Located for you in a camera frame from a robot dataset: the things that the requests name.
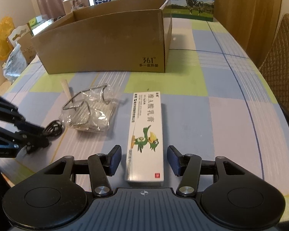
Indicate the beige plastic spoon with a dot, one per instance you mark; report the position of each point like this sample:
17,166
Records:
66,89

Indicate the brown cardboard box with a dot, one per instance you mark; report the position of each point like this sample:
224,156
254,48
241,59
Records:
122,35

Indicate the ointment box with bird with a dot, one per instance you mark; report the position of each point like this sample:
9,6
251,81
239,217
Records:
145,152

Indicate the brown quilted chair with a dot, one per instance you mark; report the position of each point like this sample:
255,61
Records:
275,68

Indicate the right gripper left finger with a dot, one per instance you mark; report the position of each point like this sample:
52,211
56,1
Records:
101,166

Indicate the checked tablecloth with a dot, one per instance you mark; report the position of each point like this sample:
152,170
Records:
214,102

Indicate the yellow plastic bag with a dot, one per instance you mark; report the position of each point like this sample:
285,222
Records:
6,28

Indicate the small product box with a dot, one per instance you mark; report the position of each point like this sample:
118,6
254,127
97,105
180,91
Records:
72,5

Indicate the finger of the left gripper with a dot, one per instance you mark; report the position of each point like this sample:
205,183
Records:
19,121
31,142

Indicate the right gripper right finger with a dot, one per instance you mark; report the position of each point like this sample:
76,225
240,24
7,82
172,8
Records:
188,168

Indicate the grey plastic bag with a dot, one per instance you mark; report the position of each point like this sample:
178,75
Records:
15,64

